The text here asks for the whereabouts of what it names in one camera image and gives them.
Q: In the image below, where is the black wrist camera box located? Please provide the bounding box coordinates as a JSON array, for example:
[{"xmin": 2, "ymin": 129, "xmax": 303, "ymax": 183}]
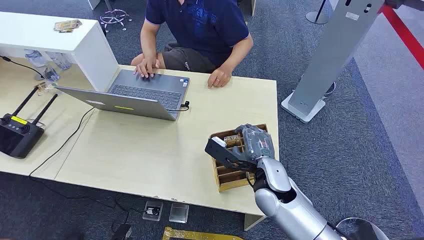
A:
[{"xmin": 204, "ymin": 136, "xmax": 259, "ymax": 173}]

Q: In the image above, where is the person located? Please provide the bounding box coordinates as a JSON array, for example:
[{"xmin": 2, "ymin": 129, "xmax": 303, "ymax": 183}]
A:
[{"xmin": 130, "ymin": 0, "xmax": 255, "ymax": 90}]

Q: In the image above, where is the empty floor socket box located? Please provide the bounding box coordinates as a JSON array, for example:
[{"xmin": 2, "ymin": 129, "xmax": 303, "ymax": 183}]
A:
[{"xmin": 168, "ymin": 202, "xmax": 190, "ymax": 224}]

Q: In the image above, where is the small clear plastic bottle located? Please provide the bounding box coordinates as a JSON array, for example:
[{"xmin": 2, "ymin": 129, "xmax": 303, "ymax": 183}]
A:
[{"xmin": 42, "ymin": 65, "xmax": 61, "ymax": 83}]

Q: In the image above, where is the red barrier belt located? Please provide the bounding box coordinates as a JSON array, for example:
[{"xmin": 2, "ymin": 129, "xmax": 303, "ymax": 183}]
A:
[{"xmin": 378, "ymin": 3, "xmax": 424, "ymax": 71}]

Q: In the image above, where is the wooden table leg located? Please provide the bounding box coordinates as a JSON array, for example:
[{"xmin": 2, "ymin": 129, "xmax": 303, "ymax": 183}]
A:
[{"xmin": 243, "ymin": 213, "xmax": 267, "ymax": 232}]

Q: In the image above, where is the wooden compartment box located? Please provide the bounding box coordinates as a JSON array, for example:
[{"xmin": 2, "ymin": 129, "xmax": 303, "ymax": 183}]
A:
[{"xmin": 209, "ymin": 123, "xmax": 279, "ymax": 193}]

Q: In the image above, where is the black remote controller with antennas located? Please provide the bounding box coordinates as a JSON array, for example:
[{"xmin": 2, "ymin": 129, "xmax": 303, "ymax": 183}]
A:
[{"xmin": 0, "ymin": 85, "xmax": 59, "ymax": 160}]

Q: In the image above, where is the round chrome-rimmed base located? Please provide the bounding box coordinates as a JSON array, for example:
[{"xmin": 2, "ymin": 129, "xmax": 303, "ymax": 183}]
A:
[{"xmin": 335, "ymin": 217, "xmax": 391, "ymax": 240}]

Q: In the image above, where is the grey kiosk stand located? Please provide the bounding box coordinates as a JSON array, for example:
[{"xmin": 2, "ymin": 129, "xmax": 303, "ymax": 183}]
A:
[{"xmin": 280, "ymin": 0, "xmax": 386, "ymax": 124}]

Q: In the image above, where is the person's hand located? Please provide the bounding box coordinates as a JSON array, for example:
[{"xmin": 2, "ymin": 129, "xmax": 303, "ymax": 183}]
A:
[
  {"xmin": 207, "ymin": 67, "xmax": 233, "ymax": 90},
  {"xmin": 133, "ymin": 55, "xmax": 161, "ymax": 80}
]

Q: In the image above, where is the black power adapter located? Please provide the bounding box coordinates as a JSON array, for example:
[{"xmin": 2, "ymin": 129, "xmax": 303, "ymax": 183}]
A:
[{"xmin": 110, "ymin": 223, "xmax": 133, "ymax": 240}]

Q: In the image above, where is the person's left hand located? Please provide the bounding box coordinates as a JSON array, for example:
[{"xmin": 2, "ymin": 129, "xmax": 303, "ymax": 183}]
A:
[{"xmin": 207, "ymin": 67, "xmax": 233, "ymax": 90}]

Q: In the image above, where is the person's right hand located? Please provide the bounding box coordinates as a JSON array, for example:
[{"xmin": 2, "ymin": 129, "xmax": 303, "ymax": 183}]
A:
[{"xmin": 133, "ymin": 55, "xmax": 161, "ymax": 80}]

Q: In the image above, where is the grey laptop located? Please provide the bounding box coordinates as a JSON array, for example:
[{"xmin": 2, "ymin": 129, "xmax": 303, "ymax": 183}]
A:
[{"xmin": 54, "ymin": 69, "xmax": 191, "ymax": 122}]

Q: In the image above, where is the gold frame plate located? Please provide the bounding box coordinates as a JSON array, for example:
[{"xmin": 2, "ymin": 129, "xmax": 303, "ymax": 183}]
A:
[{"xmin": 161, "ymin": 226, "xmax": 245, "ymax": 240}]

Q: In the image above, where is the stanchion post with round base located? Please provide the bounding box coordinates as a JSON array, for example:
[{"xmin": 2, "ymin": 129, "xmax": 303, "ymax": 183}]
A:
[{"xmin": 305, "ymin": 0, "xmax": 333, "ymax": 25}]

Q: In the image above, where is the floor socket box with plug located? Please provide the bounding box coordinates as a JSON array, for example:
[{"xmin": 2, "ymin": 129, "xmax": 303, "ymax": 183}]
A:
[{"xmin": 142, "ymin": 199, "xmax": 164, "ymax": 222}]

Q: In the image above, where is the white shelf unit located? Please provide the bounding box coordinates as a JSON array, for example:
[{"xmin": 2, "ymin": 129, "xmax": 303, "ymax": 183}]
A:
[{"xmin": 0, "ymin": 11, "xmax": 120, "ymax": 93}]

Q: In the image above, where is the printed card in box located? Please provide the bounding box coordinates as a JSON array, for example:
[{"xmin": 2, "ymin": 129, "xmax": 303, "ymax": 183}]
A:
[{"xmin": 223, "ymin": 133, "xmax": 243, "ymax": 148}]

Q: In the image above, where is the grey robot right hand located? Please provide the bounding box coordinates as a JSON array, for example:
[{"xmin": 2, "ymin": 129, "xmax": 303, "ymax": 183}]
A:
[{"xmin": 231, "ymin": 123, "xmax": 276, "ymax": 164}]

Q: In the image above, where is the thin black cable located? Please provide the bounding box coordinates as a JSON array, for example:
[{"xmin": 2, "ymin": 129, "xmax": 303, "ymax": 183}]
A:
[{"xmin": 0, "ymin": 55, "xmax": 45, "ymax": 80}]

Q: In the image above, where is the chrome chair base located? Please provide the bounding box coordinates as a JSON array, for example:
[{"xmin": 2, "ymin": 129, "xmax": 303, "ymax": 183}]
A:
[{"xmin": 98, "ymin": 8, "xmax": 133, "ymax": 33}]

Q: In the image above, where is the black laptop cable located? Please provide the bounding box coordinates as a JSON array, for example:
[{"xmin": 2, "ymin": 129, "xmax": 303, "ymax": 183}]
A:
[{"xmin": 28, "ymin": 100, "xmax": 191, "ymax": 178}]

